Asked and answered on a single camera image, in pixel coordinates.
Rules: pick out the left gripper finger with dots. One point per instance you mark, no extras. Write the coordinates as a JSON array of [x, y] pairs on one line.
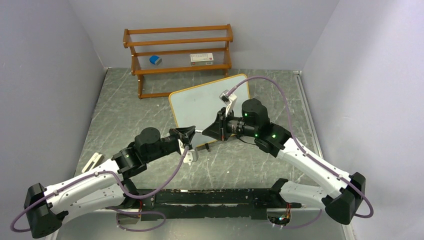
[[185, 139], [183, 131]]

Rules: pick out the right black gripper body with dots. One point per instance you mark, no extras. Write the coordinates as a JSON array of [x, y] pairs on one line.
[[230, 125]]

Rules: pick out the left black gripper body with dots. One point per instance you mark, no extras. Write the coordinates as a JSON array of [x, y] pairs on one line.
[[167, 144]]

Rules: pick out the whiteboard with yellow frame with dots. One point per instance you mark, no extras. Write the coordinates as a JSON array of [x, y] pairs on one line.
[[198, 105]]

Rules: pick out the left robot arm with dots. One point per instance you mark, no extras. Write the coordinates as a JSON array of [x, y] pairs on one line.
[[109, 184]]

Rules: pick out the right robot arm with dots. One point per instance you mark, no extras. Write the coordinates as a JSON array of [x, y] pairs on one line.
[[338, 192]]

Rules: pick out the blue whiteboard eraser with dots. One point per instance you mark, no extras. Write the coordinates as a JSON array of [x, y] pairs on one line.
[[155, 60]]

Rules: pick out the white cardboard box red label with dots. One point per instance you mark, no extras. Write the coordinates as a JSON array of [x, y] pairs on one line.
[[201, 59]]

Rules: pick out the wooden two-tier shelf rack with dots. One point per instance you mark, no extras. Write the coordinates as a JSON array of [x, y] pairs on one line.
[[174, 45]]

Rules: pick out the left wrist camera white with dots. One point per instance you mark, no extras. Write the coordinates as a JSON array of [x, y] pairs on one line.
[[191, 154]]

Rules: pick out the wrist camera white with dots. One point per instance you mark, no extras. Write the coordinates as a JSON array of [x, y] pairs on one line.
[[229, 100], [191, 154]]

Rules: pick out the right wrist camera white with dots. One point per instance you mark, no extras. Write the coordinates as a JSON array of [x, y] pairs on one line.
[[229, 100]]

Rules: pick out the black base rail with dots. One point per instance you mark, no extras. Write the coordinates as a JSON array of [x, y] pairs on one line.
[[253, 203]]

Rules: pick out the aluminium frame rail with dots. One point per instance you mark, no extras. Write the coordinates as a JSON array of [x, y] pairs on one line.
[[114, 196]]

